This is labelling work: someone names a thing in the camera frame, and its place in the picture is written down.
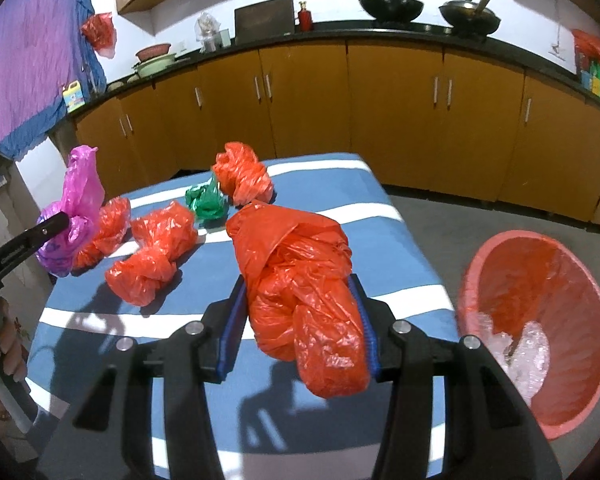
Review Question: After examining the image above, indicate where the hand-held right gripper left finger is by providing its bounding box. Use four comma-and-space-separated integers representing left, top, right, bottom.
35, 275, 251, 480

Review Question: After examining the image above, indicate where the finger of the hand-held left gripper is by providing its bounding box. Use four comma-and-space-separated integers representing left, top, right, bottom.
0, 211, 72, 306

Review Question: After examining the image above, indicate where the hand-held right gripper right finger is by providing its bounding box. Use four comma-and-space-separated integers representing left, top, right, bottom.
347, 274, 564, 480

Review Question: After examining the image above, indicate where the magenta plastic bag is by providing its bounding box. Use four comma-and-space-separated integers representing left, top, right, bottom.
34, 145, 106, 277

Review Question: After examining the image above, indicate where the red knotted plastic bag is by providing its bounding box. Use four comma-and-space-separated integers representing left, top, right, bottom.
104, 201, 200, 307
211, 141, 275, 207
72, 196, 132, 270
225, 199, 371, 401

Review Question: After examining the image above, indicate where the red plastic waste basket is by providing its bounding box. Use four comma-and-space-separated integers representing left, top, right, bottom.
454, 229, 600, 441

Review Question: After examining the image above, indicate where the clear knotted plastic bag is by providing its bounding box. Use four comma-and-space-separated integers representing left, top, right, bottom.
462, 310, 514, 362

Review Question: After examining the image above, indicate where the bubble wrap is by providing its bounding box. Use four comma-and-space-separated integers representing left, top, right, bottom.
509, 320, 551, 404

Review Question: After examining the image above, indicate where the red plastic basin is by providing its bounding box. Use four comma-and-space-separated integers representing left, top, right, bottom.
135, 42, 173, 61
467, 242, 600, 428

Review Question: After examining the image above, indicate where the person's left hand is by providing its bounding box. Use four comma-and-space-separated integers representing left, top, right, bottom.
0, 297, 29, 386

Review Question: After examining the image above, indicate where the dark green plastic bag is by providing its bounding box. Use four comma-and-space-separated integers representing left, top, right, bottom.
184, 175, 230, 221

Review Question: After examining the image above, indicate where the blue striped table cloth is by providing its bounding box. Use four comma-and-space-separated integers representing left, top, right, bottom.
27, 152, 459, 480

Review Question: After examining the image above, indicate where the yellow detergent bottle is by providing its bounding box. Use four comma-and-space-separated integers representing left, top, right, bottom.
62, 79, 85, 111

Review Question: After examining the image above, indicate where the blue purple hanging cloth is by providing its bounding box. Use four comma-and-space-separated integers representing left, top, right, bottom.
0, 0, 106, 159

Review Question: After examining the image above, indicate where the green plastic basin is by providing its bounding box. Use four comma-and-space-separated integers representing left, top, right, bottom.
132, 53, 177, 79

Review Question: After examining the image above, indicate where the red hanging plastic bag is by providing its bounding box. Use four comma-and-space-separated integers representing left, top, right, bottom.
81, 12, 117, 59

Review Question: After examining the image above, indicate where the kitchen counter with wooden cabinets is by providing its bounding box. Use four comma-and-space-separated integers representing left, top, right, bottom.
67, 19, 600, 232

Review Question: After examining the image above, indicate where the clear plastic covered jar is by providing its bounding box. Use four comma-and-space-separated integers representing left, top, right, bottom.
195, 11, 231, 54

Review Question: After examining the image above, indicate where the dark cutting board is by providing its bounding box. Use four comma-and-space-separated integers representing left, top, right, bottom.
233, 0, 295, 37

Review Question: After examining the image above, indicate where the red bottle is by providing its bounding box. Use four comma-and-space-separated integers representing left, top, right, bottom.
297, 0, 315, 32

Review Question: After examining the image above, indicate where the black open wok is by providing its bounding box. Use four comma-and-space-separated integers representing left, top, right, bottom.
358, 0, 425, 24

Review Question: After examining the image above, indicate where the black wok with lid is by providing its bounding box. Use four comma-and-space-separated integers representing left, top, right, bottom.
438, 0, 501, 37

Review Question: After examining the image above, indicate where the red bag on packets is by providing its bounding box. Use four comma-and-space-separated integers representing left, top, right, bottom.
571, 28, 600, 69

